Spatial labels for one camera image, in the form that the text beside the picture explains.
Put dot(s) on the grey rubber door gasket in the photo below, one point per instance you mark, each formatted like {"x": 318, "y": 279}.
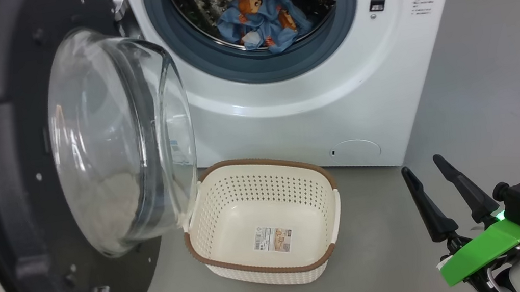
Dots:
{"x": 191, "y": 63}

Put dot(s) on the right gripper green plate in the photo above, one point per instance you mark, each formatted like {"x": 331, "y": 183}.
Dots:
{"x": 486, "y": 248}

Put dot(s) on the white front-load washing machine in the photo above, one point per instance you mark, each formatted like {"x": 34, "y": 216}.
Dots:
{"x": 287, "y": 121}

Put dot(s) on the cream laundry basket brown rim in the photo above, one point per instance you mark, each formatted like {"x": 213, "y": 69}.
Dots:
{"x": 258, "y": 270}

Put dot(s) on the printed text label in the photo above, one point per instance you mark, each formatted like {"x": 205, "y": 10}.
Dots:
{"x": 423, "y": 2}

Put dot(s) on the black round glass washer door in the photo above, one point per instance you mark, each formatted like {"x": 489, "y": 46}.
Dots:
{"x": 16, "y": 203}

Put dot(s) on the blue bear-print shirt cream collar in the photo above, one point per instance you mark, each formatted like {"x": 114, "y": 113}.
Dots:
{"x": 279, "y": 35}

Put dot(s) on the paper basket label sticker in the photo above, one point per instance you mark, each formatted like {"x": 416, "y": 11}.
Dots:
{"x": 273, "y": 239}

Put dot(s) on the round white filter cover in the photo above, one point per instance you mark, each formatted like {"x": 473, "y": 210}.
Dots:
{"x": 354, "y": 151}

